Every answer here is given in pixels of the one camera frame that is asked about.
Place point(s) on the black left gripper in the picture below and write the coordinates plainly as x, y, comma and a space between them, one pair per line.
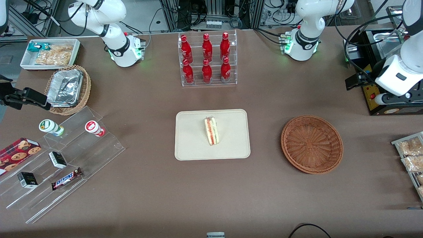
370, 79

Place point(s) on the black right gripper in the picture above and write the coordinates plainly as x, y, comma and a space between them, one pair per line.
7, 94

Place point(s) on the triangle sandwich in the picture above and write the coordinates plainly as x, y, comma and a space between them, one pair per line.
211, 132

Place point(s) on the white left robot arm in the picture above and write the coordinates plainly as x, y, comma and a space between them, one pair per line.
307, 13

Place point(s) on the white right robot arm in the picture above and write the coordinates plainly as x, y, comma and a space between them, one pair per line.
109, 13

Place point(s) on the aluminium foil tray stack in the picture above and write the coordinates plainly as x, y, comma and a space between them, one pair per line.
64, 87

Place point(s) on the light wicker basket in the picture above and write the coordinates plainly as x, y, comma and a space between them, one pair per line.
84, 89

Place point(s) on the brown wicker basket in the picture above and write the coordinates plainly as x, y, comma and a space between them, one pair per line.
312, 145

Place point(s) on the beige plastic tray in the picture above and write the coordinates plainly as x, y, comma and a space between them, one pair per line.
191, 142

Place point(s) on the green lid yogurt cup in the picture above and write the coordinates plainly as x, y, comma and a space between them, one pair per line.
49, 126

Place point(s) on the white rectangular bin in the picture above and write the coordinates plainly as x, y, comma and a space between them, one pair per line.
26, 64

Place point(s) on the clear bag of crackers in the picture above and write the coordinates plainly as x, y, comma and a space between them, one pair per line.
420, 191
413, 163
419, 179
409, 146
54, 55

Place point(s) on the teal snack packet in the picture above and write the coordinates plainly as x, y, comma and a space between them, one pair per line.
36, 47

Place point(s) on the steel food pan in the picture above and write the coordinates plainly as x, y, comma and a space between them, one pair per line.
388, 44

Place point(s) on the red tartan cookie box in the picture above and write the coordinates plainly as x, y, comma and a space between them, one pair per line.
19, 153

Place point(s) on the black food warmer appliance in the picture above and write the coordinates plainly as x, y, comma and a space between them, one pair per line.
409, 111

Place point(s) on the red lid yogurt cup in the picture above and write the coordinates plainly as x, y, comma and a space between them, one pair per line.
93, 127

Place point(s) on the small black cosmetics box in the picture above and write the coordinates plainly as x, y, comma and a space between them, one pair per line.
27, 180
57, 159

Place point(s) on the grey snack rack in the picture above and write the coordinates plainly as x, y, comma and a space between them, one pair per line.
396, 142

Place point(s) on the clear acrylic stepped shelf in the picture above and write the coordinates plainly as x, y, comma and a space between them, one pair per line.
99, 155

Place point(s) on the Snickers chocolate bar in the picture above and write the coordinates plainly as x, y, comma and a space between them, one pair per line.
66, 178

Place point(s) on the red soda bottle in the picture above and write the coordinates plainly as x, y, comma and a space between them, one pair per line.
207, 71
225, 47
225, 70
187, 72
207, 49
186, 50

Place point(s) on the white power strip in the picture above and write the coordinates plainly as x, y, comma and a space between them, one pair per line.
213, 24

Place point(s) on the clear acrylic bottle rack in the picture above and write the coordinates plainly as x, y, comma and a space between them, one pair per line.
198, 82

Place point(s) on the small grey device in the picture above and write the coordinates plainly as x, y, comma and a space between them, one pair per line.
215, 235

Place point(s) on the aluminium frame structure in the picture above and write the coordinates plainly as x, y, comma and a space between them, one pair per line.
29, 23

